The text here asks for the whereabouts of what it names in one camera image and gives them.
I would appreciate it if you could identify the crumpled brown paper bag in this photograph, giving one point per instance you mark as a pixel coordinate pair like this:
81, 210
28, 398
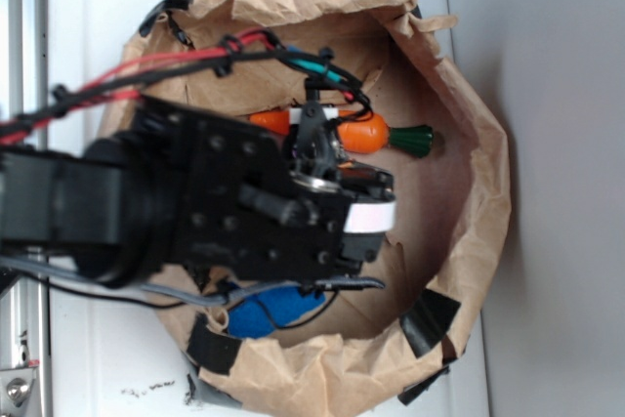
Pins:
453, 211

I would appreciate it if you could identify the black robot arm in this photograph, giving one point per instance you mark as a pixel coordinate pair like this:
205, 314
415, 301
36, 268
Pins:
153, 153

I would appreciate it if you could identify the aluminium frame rail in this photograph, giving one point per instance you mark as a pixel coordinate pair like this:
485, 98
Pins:
26, 383

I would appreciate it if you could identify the blue sponge block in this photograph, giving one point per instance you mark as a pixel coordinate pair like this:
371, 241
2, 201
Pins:
260, 315

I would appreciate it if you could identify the black tape piece right rim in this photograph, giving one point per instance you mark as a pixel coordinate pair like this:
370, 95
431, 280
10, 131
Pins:
428, 320

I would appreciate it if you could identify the orange toy carrot green top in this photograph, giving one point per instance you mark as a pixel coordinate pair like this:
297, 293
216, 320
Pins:
364, 136

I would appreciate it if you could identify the black tape piece left rim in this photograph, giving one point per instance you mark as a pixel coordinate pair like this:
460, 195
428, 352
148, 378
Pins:
212, 351

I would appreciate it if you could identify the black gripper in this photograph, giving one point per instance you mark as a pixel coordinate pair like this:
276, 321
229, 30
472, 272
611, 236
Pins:
300, 212

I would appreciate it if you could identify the black tape piece right base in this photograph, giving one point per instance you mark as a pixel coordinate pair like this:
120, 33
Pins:
411, 393

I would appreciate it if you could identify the black tape piece rim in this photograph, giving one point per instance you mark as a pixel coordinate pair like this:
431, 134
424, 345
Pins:
212, 351
428, 320

